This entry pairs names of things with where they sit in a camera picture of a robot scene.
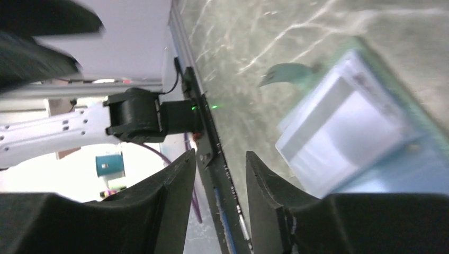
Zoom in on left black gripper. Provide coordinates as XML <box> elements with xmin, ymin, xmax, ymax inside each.
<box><xmin>1</xmin><ymin>1</ymin><xmax>104</xmax><ymax>93</ymax></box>

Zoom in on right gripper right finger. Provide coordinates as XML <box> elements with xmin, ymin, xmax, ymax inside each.
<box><xmin>246</xmin><ymin>151</ymin><xmax>448</xmax><ymax>253</ymax></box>

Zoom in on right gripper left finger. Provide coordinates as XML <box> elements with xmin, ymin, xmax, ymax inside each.
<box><xmin>1</xmin><ymin>150</ymin><xmax>196</xmax><ymax>253</ymax></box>

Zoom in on green card holder wallet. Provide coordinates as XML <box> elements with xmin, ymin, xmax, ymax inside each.
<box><xmin>261</xmin><ymin>37</ymin><xmax>448</xmax><ymax>198</ymax></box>

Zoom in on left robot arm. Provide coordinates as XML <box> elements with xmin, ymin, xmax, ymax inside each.
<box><xmin>1</xmin><ymin>1</ymin><xmax>201</xmax><ymax>169</ymax></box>

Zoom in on teal cylinder off table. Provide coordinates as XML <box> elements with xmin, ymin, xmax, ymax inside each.
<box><xmin>95</xmin><ymin>153</ymin><xmax>124</xmax><ymax>177</ymax></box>

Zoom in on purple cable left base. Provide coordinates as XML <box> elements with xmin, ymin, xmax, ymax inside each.
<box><xmin>140</xmin><ymin>133</ymin><xmax>204</xmax><ymax>225</ymax></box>

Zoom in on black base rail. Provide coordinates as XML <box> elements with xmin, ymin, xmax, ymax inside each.
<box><xmin>174</xmin><ymin>58</ymin><xmax>253</xmax><ymax>253</ymax></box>

